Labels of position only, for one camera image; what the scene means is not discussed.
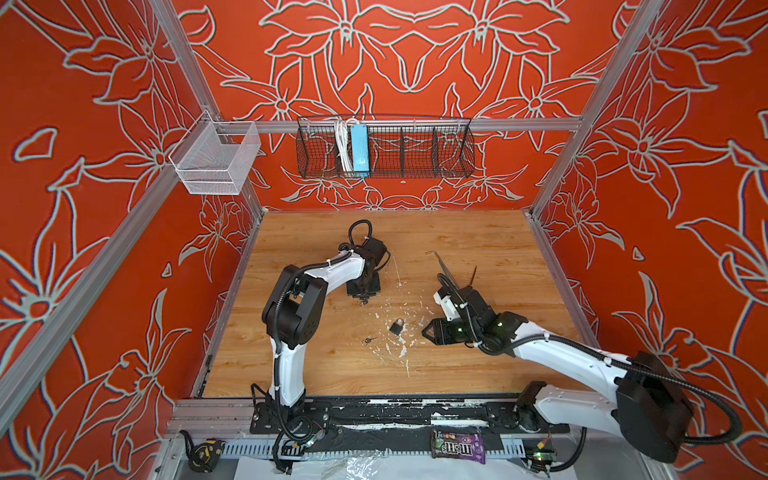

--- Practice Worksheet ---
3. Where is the black wire wall basket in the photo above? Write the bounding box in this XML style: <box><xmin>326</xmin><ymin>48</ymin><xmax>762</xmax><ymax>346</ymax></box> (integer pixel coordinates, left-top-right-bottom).
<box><xmin>296</xmin><ymin>114</ymin><xmax>476</xmax><ymax>180</ymax></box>

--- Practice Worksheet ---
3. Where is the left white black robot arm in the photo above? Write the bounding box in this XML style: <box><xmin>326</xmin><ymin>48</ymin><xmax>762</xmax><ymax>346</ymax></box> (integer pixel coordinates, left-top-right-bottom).
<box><xmin>250</xmin><ymin>219</ymin><xmax>391</xmax><ymax>445</ymax></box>

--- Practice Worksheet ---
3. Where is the clear plastic wrap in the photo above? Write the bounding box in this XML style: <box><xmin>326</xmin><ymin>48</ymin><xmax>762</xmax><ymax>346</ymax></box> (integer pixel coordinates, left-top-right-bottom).
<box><xmin>291</xmin><ymin>453</ymin><xmax>414</xmax><ymax>479</ymax></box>

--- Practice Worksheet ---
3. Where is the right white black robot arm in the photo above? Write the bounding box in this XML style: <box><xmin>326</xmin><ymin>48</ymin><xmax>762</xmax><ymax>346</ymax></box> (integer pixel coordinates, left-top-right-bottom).
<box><xmin>422</xmin><ymin>273</ymin><xmax>743</xmax><ymax>464</ymax></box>

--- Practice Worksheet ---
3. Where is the dark padlock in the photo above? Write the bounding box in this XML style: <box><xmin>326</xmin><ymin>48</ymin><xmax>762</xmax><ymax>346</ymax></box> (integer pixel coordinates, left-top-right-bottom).
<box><xmin>388</xmin><ymin>318</ymin><xmax>405</xmax><ymax>336</ymax></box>

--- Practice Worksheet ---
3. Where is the white coiled cable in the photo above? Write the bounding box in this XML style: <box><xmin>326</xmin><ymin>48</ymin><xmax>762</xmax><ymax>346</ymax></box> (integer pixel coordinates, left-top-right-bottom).
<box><xmin>332</xmin><ymin>119</ymin><xmax>355</xmax><ymax>174</ymax></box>

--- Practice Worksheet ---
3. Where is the white mesh wall basket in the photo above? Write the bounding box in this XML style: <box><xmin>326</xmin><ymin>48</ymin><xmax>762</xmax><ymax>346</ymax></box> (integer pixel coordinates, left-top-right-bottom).
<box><xmin>169</xmin><ymin>111</ymin><xmax>262</xmax><ymax>196</ymax></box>

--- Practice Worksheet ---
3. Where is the light blue box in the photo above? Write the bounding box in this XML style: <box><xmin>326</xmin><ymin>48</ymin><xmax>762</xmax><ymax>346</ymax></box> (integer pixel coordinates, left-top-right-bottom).
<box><xmin>349</xmin><ymin>123</ymin><xmax>370</xmax><ymax>177</ymax></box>

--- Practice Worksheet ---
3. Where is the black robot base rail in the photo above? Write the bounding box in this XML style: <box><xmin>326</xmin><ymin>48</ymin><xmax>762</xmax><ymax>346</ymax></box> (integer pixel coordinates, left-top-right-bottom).
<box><xmin>250</xmin><ymin>394</ymin><xmax>572</xmax><ymax>455</ymax></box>

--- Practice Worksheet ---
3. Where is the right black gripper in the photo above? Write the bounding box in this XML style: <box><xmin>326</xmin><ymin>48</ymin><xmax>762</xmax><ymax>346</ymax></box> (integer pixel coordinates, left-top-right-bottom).
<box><xmin>417</xmin><ymin>318</ymin><xmax>483</xmax><ymax>347</ymax></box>

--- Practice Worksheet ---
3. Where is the yellow black tape measure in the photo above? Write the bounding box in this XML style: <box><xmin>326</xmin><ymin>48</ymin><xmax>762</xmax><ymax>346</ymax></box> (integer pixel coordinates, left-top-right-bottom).
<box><xmin>185</xmin><ymin>438</ymin><xmax>226</xmax><ymax>473</ymax></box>

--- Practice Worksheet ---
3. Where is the small electronics board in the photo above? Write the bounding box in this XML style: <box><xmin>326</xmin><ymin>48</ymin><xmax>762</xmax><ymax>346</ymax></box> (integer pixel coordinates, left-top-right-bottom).
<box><xmin>523</xmin><ymin>437</ymin><xmax>557</xmax><ymax>477</ymax></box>

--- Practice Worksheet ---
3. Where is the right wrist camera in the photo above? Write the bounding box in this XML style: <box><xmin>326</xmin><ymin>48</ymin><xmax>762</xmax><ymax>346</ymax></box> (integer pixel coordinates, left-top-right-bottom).
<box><xmin>433</xmin><ymin>287</ymin><xmax>462</xmax><ymax>322</ymax></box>

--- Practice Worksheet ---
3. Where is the purple candy bag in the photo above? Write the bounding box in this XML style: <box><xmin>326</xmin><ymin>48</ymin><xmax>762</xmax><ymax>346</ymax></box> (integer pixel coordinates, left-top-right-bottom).
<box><xmin>430</xmin><ymin>430</ymin><xmax>486</xmax><ymax>464</ymax></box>

